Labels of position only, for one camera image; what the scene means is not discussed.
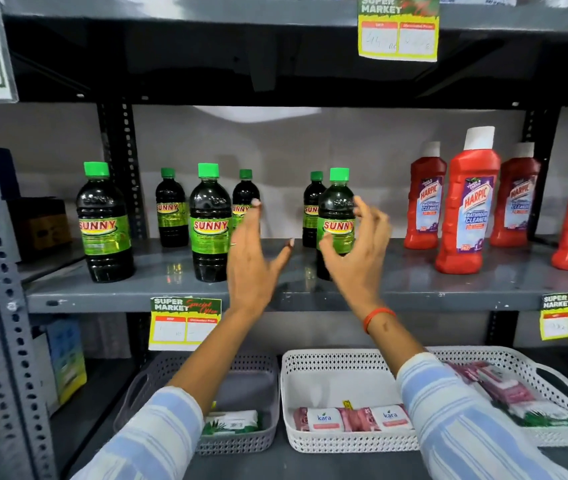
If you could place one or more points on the person's right forearm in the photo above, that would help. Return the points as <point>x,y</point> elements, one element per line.
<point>444,399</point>

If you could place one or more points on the person's right hand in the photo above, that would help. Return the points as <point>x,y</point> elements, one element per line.
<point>364,269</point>

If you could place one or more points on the blue and yellow box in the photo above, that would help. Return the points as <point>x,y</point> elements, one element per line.
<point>66,359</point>

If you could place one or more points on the grey metal shelf rack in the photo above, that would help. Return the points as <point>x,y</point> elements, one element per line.
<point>174,289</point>

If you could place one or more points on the group of dark green-capped bottles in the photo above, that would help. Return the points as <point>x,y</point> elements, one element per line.
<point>106,234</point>

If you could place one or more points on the dark cardboard box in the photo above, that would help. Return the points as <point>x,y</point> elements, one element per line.
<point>41,229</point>

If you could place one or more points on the person's left hand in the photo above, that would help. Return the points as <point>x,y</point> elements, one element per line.
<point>246,274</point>

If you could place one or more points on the dark blue box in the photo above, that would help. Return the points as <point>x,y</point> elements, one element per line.
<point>6,174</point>

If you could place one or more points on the green and white wipes packet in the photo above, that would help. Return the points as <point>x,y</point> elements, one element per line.
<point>549,415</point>
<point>231,423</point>

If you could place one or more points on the grey plastic basket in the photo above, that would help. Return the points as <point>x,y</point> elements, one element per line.
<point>249,389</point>

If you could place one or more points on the pink and white wipes packet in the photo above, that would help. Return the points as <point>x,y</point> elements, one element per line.
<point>320,420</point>
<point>392,418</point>

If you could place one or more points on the orange wrist band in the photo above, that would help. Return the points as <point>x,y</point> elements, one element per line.
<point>378,317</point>

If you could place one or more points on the person's left forearm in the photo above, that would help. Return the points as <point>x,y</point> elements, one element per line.
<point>174,419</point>

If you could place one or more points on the person's right thumb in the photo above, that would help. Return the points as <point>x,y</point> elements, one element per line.
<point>326,247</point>

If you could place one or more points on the person's left thumb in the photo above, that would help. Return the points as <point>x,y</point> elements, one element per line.
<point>281,255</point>

